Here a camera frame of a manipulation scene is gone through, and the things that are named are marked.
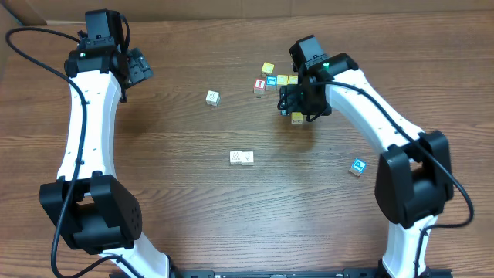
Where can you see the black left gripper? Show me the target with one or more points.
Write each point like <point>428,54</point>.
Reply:
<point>140,68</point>

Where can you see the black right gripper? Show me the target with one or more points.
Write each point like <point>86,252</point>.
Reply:
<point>293,100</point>

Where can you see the yellow front wooden block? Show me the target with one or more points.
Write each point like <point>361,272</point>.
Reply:
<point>297,118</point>

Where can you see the yellow wooden block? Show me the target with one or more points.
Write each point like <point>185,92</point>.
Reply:
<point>292,79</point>
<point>297,118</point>
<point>282,80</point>
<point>267,69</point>

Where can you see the blue P wooden block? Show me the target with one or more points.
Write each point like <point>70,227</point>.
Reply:
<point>358,167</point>

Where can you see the red letter wooden block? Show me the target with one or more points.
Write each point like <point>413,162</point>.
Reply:
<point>247,158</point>

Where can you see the white M wooden block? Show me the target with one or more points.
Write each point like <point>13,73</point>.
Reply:
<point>235,157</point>

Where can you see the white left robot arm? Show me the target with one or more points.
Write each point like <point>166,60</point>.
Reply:
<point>89,207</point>

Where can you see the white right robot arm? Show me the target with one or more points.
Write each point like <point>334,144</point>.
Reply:
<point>413,180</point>

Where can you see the yellow right wooden block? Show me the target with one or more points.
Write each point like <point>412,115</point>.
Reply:
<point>292,79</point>

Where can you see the yellow middle wooden block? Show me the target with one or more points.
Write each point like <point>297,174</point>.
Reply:
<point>282,80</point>

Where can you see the blue letter wooden block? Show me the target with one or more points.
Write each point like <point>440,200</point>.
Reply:
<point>271,82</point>

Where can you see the yellow back wooden block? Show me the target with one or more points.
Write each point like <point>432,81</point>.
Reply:
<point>267,69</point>

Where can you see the red I wooden block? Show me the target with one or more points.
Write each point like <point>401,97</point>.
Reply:
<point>259,86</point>

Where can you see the green Z wooden block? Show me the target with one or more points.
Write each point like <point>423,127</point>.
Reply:
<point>213,98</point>

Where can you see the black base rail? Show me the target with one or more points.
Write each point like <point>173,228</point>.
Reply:
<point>347,273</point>

